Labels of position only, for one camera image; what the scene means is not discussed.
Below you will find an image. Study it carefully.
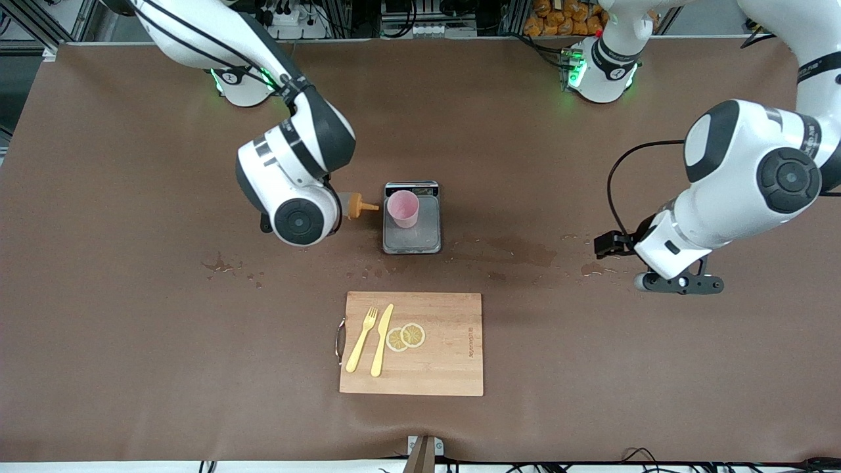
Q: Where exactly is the pink plastic cup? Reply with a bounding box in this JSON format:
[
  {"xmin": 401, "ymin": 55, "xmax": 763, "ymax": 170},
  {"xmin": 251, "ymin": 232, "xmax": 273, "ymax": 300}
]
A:
[{"xmin": 386, "ymin": 191, "xmax": 420, "ymax": 229}]

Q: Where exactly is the clear sauce bottle orange cap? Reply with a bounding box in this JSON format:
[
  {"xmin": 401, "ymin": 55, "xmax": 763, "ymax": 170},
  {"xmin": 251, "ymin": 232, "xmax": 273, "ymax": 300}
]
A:
[{"xmin": 330, "ymin": 191, "xmax": 380, "ymax": 221}]

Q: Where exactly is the silver kitchen scale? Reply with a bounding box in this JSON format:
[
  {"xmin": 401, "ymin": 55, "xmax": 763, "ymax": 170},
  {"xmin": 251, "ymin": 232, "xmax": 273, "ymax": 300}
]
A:
[{"xmin": 382, "ymin": 181, "xmax": 442, "ymax": 256}]

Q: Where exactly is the wooden cutting board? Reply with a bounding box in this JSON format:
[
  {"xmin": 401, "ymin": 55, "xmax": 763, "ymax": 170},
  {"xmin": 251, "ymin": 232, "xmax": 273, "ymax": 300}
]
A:
[{"xmin": 335, "ymin": 291, "xmax": 485, "ymax": 397}]

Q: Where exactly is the brown table cover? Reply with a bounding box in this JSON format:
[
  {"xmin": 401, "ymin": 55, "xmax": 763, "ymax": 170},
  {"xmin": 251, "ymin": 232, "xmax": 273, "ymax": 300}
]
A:
[{"xmin": 0, "ymin": 36, "xmax": 841, "ymax": 464}]

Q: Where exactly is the orange snack bag pile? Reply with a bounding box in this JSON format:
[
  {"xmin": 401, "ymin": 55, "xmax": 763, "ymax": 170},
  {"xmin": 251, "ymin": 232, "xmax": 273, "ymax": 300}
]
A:
[{"xmin": 524, "ymin": 0, "xmax": 609, "ymax": 37}]

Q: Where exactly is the yellow plastic knife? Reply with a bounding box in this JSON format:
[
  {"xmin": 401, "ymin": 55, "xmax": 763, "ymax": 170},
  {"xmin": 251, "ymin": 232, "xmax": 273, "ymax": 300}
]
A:
[{"xmin": 370, "ymin": 304, "xmax": 395, "ymax": 378}]

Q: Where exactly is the yellow plastic fork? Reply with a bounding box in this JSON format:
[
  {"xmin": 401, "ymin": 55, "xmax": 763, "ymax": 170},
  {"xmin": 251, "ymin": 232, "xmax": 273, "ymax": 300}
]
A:
[{"xmin": 346, "ymin": 306, "xmax": 380, "ymax": 374}]

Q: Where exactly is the white power strip with plugs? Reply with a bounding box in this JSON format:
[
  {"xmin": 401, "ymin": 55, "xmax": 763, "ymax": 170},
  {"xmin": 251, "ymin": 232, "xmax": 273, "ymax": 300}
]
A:
[{"xmin": 253, "ymin": 0, "xmax": 330, "ymax": 40}]

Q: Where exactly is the black floor cable bundle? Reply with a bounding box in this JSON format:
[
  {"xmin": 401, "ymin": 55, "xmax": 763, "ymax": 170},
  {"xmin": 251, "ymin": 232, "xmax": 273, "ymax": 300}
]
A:
[{"xmin": 621, "ymin": 447, "xmax": 841, "ymax": 473}]

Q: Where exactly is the metal camera mount clamp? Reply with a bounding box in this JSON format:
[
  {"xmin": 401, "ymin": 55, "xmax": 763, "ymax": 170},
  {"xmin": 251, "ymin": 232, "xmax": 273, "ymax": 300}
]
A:
[{"xmin": 406, "ymin": 435, "xmax": 445, "ymax": 473}]

